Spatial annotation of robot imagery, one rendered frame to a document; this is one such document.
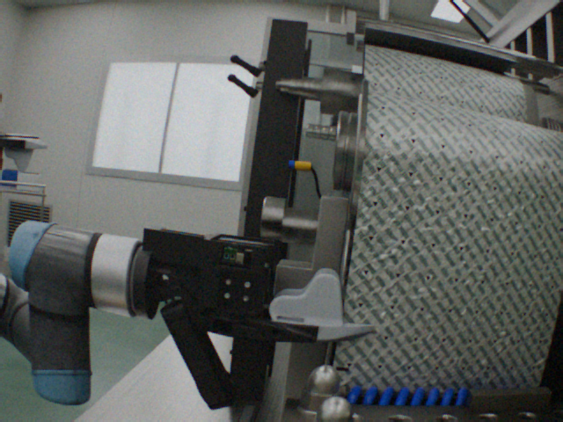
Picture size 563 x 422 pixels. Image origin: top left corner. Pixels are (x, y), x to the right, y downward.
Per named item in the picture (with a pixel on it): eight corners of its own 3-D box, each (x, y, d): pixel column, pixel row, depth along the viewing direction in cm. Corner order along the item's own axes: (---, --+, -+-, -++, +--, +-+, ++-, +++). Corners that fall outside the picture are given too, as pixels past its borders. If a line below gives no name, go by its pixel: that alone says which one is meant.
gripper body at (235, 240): (274, 249, 60) (135, 229, 61) (263, 348, 61) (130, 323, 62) (282, 241, 68) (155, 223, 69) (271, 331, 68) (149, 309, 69)
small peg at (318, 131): (306, 129, 69) (307, 120, 68) (337, 134, 69) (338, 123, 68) (304, 141, 68) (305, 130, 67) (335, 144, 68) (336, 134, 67)
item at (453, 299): (326, 397, 65) (358, 202, 64) (533, 398, 63) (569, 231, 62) (326, 398, 64) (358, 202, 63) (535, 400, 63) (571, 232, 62)
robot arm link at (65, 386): (63, 375, 75) (61, 290, 74) (106, 410, 67) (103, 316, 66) (13, 374, 69) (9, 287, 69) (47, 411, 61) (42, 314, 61)
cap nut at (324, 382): (298, 403, 59) (305, 358, 59) (339, 405, 59) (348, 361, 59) (296, 414, 56) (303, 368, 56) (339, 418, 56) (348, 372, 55)
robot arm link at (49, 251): (31, 289, 70) (32, 214, 70) (111, 310, 70) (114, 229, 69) (4, 299, 63) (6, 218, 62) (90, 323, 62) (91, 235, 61)
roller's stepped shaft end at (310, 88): (275, 97, 96) (278, 75, 96) (321, 103, 96) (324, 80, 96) (273, 95, 93) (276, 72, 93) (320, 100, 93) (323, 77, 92)
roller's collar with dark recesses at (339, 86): (320, 115, 97) (325, 71, 97) (365, 121, 97) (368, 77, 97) (318, 111, 91) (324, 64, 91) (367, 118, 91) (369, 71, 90)
